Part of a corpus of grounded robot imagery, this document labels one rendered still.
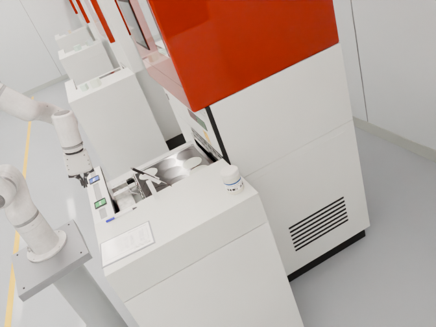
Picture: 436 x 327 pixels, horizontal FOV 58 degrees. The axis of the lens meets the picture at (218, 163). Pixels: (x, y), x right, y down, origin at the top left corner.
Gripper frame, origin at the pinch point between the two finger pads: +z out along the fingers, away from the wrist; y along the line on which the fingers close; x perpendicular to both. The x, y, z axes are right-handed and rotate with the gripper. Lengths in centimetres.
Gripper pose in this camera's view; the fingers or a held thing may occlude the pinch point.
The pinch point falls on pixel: (84, 182)
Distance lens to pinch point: 176.1
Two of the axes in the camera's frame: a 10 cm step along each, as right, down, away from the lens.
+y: -9.2, 2.8, -2.9
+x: 3.8, 3.8, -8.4
